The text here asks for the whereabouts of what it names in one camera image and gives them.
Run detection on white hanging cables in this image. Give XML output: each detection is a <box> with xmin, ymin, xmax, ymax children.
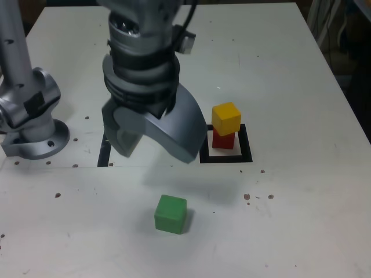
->
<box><xmin>307</xmin><ymin>0</ymin><xmax>348</xmax><ymax>53</ymax></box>

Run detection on red cube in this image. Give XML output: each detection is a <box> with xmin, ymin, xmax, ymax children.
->
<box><xmin>212</xmin><ymin>129</ymin><xmax>236</xmax><ymax>150</ymax></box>

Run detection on black tape strip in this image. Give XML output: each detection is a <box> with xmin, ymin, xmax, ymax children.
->
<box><xmin>97</xmin><ymin>134</ymin><xmax>112</xmax><ymax>168</ymax></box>

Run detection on yellow cube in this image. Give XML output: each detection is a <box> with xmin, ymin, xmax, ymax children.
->
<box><xmin>211</xmin><ymin>101</ymin><xmax>242</xmax><ymax>137</ymax></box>

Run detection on black tape square outline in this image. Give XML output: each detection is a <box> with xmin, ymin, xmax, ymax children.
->
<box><xmin>199</xmin><ymin>123</ymin><xmax>253</xmax><ymax>164</ymax></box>

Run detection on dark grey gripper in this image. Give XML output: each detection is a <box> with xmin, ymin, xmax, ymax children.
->
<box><xmin>101</xmin><ymin>54</ymin><xmax>208</xmax><ymax>165</ymax></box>

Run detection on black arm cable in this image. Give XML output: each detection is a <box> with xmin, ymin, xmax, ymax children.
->
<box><xmin>173</xmin><ymin>0</ymin><xmax>198</xmax><ymax>38</ymax></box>

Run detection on grey gripper camera box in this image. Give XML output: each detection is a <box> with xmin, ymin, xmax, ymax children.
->
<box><xmin>173</xmin><ymin>24</ymin><xmax>197</xmax><ymax>56</ymax></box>

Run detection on green cube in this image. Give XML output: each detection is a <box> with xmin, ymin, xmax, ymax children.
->
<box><xmin>153</xmin><ymin>194</ymin><xmax>188</xmax><ymax>235</ymax></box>

